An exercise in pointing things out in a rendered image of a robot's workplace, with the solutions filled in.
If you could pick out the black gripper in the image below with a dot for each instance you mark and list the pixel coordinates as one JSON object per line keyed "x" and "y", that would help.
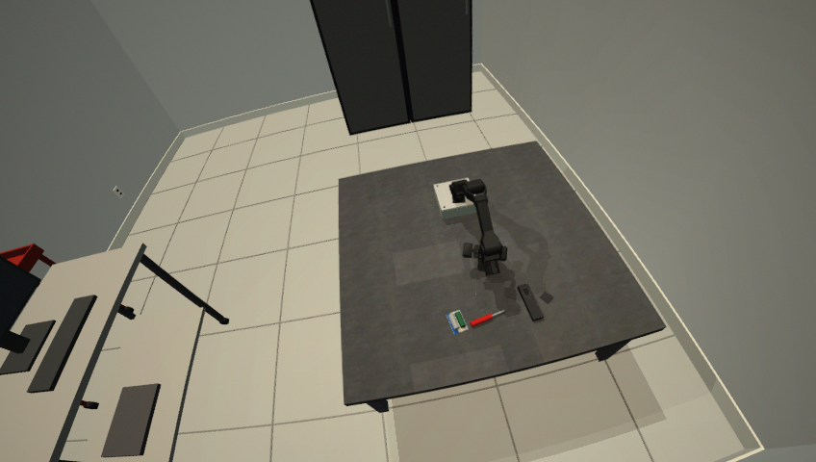
{"x": 468, "y": 251}

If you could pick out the red-handled screwdriver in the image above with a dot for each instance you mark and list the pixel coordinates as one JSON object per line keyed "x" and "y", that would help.
{"x": 480, "y": 320}

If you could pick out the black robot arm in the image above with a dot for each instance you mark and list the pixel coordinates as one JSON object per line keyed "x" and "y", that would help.
{"x": 490, "y": 248}

